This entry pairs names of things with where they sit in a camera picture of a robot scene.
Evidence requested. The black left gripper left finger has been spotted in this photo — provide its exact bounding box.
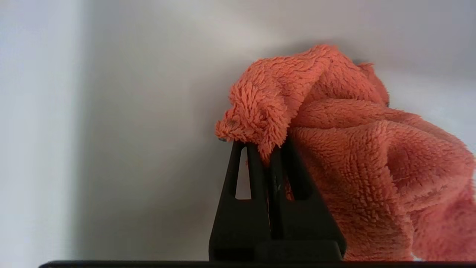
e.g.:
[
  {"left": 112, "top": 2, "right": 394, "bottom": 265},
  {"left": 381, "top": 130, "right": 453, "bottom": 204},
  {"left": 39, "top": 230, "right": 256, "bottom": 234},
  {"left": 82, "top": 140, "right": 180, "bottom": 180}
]
[{"left": 209, "top": 141, "right": 272, "bottom": 262}]

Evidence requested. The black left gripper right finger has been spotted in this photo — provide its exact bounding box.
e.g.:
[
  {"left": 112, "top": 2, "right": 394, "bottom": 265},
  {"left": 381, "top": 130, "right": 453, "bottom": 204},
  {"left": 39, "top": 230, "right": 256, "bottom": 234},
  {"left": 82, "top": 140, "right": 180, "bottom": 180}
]
[{"left": 268, "top": 137, "right": 346, "bottom": 243}]

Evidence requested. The orange cleaning cloth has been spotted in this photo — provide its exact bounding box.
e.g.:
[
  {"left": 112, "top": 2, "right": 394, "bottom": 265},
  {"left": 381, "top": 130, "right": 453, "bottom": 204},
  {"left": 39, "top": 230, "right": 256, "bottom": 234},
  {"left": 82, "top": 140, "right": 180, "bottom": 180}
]
[{"left": 215, "top": 44, "right": 476, "bottom": 262}]

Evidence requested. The beige wash basin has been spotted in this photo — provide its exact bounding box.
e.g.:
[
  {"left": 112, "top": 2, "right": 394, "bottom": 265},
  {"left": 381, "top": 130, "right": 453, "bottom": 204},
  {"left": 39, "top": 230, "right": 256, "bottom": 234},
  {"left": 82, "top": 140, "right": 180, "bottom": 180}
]
[{"left": 0, "top": 0, "right": 476, "bottom": 262}]

